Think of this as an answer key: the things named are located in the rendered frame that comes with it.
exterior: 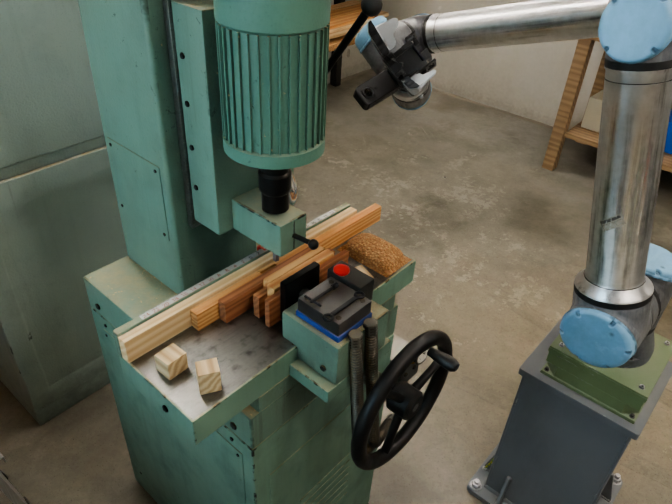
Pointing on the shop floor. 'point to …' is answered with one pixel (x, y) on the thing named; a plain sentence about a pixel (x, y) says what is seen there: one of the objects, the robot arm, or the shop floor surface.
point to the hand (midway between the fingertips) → (390, 56)
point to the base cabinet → (301, 449)
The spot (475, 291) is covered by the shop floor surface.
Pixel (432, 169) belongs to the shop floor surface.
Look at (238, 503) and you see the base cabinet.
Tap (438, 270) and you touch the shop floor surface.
